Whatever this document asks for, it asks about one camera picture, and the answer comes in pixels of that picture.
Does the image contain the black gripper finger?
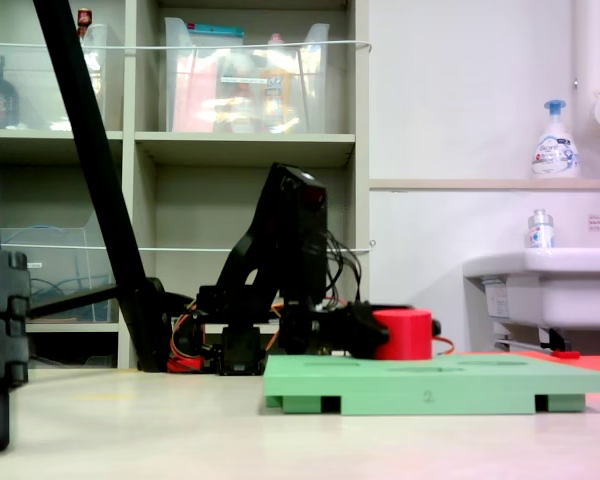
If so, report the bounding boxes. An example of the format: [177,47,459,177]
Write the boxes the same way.
[341,300,392,360]
[369,302,443,338]

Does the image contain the red cylinder block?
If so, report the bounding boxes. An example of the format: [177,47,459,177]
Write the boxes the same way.
[371,308,434,362]

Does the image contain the green shape-hole board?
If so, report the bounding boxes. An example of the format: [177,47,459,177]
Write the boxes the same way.
[262,354,600,416]

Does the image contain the white sink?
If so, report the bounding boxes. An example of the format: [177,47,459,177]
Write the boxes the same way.
[461,246,600,352]

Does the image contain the small clear sanitizer bottle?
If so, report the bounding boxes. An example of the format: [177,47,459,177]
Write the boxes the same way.
[524,208,557,250]

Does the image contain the beige shelf unit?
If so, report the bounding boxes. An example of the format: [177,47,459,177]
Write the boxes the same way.
[0,0,372,372]

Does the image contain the white blue soap pump bottle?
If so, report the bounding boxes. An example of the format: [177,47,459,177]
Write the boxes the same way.
[530,98,582,181]

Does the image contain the orange labelled bottle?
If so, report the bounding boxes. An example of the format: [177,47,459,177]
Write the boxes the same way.
[258,32,297,133]

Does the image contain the clear bin with packages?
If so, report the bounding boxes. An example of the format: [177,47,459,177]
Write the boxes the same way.
[163,16,332,136]

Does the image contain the pink package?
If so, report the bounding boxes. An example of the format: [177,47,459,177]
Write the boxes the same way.
[171,53,220,134]

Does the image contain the white pipe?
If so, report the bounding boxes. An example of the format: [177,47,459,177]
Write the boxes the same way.
[571,0,600,179]

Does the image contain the clear bin with bottles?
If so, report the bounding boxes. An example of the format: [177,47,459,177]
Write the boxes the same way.
[0,22,110,133]

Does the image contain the dark glass bottle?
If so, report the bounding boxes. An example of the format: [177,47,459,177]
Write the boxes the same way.
[0,53,21,131]

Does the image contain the black twin cable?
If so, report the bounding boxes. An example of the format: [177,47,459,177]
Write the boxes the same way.
[323,228,365,307]

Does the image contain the red base mount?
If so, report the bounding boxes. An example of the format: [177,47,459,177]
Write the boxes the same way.
[166,351,205,374]

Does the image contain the clear box with cables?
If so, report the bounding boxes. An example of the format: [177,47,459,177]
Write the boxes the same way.
[0,209,120,324]

